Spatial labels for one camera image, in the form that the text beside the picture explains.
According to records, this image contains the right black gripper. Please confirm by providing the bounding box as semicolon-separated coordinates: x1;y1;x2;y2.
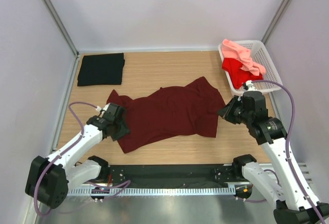
217;95;252;125

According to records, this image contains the dark red t shirt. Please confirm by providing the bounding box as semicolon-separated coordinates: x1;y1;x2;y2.
107;77;225;154

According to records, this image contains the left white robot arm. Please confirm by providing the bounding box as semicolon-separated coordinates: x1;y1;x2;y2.
25;103;130;215

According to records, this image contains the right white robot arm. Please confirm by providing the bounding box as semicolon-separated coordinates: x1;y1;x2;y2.
218;91;328;223

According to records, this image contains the bright red t shirt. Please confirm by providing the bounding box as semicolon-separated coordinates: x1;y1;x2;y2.
222;58;263;89

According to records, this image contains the folded black t shirt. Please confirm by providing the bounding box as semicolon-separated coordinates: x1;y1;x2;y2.
77;53;125;87

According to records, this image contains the pink t shirt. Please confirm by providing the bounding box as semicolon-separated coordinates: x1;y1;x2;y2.
221;39;266;76

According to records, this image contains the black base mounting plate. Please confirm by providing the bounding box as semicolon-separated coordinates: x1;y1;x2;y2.
91;164;248;189

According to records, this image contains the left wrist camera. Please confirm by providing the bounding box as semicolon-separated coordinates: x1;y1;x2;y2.
95;104;108;114

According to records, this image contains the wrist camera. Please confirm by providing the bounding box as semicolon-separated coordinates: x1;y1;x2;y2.
95;104;108;114
242;80;258;92

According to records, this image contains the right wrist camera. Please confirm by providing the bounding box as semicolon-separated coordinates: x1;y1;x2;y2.
242;80;258;92

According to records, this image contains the aluminium front rail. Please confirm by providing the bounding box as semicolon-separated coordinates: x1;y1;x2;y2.
260;163;312;183

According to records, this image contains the white slotted cable duct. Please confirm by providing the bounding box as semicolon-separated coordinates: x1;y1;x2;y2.
67;185;235;197

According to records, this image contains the right aluminium frame post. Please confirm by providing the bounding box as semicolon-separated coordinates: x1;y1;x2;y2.
261;0;292;44

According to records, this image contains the aluminium frame post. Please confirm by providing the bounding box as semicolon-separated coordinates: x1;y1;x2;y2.
42;0;79;57
261;0;292;44

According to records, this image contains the left aluminium frame post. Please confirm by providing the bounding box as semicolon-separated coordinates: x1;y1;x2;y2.
42;0;79;57

